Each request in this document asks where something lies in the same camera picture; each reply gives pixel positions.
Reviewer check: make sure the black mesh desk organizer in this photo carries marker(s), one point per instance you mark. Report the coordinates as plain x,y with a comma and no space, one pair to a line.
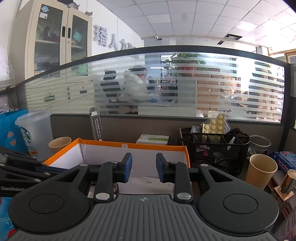
226,152

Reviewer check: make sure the Starbucks translucent plastic cup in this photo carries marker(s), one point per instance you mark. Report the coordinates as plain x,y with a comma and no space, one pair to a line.
37,133

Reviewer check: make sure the blue paper gift bag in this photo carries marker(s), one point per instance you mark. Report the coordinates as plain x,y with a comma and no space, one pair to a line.
11,136

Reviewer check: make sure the black tape roll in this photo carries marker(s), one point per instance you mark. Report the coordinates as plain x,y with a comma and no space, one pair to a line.
115,190

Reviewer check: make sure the beige paper cup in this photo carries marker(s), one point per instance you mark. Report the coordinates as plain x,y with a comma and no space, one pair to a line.
59,143
260,171

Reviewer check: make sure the tall grey product box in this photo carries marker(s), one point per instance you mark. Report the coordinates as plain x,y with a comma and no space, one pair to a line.
96,124

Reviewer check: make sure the blue printed tissue box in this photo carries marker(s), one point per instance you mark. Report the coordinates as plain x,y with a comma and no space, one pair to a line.
286,160

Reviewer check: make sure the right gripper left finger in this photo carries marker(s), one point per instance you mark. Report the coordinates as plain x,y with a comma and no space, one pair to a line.
110,173

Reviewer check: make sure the beige glass-door cabinet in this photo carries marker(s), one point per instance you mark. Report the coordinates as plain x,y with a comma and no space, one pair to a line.
47,34

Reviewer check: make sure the beige paper cup left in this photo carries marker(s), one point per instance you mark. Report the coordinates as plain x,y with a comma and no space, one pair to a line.
59,143

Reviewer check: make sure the beige paper cup right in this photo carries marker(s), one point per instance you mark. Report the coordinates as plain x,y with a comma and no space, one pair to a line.
260,171

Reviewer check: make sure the cream toy building brick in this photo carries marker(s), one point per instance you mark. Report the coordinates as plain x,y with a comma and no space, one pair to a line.
214,125

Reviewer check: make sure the green white medicine box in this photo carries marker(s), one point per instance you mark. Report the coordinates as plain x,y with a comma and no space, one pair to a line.
152,140

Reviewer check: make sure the white printed plastic pouch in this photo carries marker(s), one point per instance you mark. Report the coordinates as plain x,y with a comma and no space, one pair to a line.
287,230

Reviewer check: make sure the anime print desk mat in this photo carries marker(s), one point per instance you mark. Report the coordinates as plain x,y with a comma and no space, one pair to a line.
6,227

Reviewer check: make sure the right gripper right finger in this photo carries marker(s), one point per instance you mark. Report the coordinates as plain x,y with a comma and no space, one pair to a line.
176,173

